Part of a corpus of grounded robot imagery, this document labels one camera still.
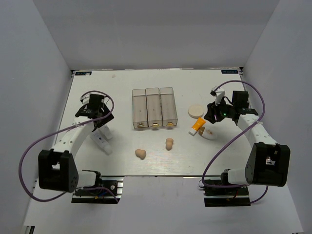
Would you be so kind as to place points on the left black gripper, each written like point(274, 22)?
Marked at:
point(103, 122)

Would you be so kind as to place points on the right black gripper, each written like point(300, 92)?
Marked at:
point(212, 109)

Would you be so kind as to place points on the white tube pink blue print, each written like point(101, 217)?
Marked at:
point(106, 132)

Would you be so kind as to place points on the white tube blue logo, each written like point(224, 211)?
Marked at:
point(101, 141)

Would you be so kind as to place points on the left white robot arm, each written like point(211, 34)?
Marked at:
point(57, 168)

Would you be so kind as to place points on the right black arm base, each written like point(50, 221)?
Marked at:
point(226, 197)

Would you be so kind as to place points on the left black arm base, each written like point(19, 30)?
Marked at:
point(107, 191)

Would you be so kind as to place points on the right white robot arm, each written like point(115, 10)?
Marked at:
point(268, 161)

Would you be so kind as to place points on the right beige makeup sponge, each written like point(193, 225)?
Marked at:
point(169, 143)

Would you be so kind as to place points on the beige makeup sponge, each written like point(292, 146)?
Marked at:
point(169, 143)
point(140, 153)

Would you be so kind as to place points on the left beige makeup sponge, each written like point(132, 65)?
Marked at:
point(140, 153)

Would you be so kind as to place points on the orange tube white cap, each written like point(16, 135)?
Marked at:
point(198, 124)

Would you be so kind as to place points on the white oval compact case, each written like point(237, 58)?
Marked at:
point(207, 133)

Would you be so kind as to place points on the round cream powder puff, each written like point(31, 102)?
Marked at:
point(195, 111)

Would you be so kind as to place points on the left clear organizer bin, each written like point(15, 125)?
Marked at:
point(139, 104)

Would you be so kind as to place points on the clear organizer bin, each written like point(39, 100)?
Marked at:
point(139, 104)
point(153, 107)
point(168, 107)

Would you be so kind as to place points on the right clear organizer bin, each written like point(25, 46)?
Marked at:
point(168, 107)

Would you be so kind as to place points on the middle clear organizer bin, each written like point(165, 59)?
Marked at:
point(153, 107)

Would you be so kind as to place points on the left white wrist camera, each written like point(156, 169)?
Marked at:
point(85, 99)

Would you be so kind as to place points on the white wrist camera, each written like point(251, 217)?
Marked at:
point(85, 99)
point(218, 93)

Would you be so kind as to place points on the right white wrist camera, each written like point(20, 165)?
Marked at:
point(218, 93)

